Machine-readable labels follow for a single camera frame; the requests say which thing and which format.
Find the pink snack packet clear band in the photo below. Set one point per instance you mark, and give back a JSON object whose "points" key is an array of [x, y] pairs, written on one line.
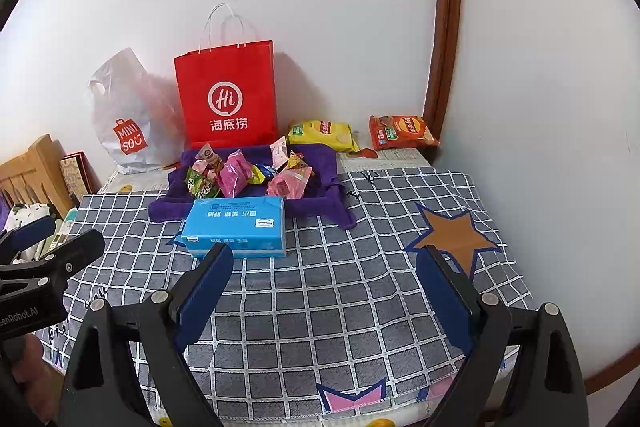
{"points": [[290, 182]]}

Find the yellow chip bag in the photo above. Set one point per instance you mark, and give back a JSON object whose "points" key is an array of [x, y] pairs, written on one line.
{"points": [[320, 132]]}

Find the brown wooden door frame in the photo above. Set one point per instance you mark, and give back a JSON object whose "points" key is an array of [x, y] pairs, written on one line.
{"points": [[447, 7]]}

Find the blue small snack packet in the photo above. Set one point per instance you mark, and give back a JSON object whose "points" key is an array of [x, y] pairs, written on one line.
{"points": [[269, 169]]}

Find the grey checked star tablecloth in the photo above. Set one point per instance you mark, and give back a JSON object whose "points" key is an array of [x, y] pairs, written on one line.
{"points": [[325, 307]]}

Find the wooden headboard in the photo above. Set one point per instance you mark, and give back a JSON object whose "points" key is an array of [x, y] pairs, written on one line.
{"points": [[30, 167]]}

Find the white plastic shopping bag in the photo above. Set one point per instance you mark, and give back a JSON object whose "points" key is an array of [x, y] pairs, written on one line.
{"points": [[120, 97]]}

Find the yellow snack packet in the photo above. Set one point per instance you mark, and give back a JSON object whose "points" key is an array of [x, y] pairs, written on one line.
{"points": [[257, 177]]}

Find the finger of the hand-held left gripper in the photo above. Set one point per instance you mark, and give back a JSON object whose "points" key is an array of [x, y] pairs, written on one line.
{"points": [[80, 252], [30, 232]]}

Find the green candy packet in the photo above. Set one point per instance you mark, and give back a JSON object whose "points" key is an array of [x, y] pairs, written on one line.
{"points": [[202, 187]]}

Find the white patterned cloth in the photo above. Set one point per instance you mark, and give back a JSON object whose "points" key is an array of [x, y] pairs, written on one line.
{"points": [[25, 213]]}

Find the patterned book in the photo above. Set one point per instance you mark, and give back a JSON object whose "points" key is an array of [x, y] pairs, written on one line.
{"points": [[75, 179]]}

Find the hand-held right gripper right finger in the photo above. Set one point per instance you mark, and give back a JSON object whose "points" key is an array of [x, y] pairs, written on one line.
{"points": [[445, 302]]}

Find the purple cloth tray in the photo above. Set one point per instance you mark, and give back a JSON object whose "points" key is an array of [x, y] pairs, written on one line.
{"points": [[325, 164]]}

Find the blue tissue pack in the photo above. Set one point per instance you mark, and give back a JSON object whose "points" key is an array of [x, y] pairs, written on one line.
{"points": [[232, 222]]}

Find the pale pink pastry packet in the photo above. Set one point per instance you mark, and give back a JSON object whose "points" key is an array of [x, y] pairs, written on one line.
{"points": [[279, 153]]}

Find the red paper bag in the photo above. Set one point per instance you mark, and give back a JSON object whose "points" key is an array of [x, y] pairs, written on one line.
{"points": [[225, 72]]}

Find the purple cloth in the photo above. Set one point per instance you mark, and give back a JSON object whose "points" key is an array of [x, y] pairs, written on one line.
{"points": [[3, 214]]}

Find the person's left hand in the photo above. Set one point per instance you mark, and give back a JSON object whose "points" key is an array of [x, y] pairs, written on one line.
{"points": [[32, 362]]}

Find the orange chip bag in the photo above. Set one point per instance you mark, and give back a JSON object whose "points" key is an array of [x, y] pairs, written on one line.
{"points": [[402, 132]]}

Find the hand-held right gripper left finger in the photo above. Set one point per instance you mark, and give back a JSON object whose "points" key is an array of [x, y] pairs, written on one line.
{"points": [[205, 297]]}

